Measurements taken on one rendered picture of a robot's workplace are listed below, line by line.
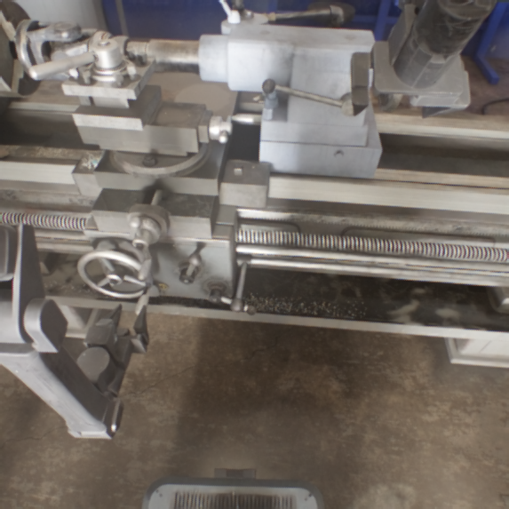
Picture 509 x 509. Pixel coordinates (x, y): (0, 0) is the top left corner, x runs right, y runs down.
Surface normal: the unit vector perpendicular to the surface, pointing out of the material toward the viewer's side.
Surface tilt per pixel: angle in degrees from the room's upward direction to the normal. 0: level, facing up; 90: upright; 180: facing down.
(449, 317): 0
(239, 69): 87
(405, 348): 0
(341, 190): 36
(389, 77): 30
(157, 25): 90
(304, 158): 90
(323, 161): 90
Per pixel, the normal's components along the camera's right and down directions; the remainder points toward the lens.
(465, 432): 0.02, -0.65
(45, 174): -0.04, -0.08
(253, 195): -0.08, 0.76
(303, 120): -0.07, 0.43
